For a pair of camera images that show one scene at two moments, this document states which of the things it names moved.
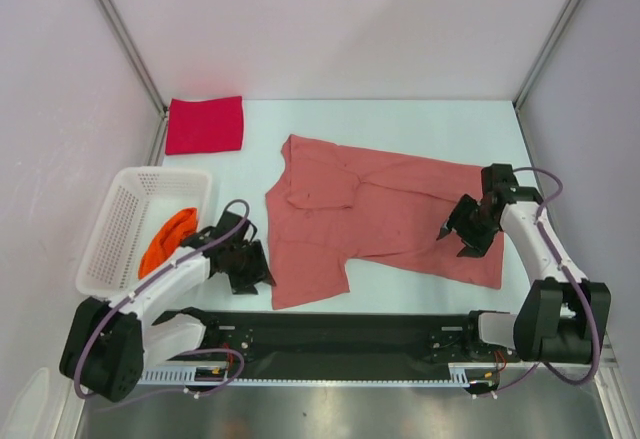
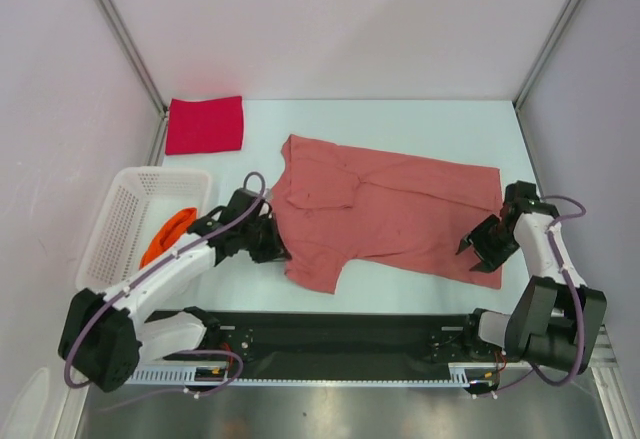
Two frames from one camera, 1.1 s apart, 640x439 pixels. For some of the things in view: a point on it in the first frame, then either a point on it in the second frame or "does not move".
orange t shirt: x=167 y=238 does not move
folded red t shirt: x=208 y=125 does not move
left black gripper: x=258 y=270 → x=275 y=251
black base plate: x=350 y=340 does not move
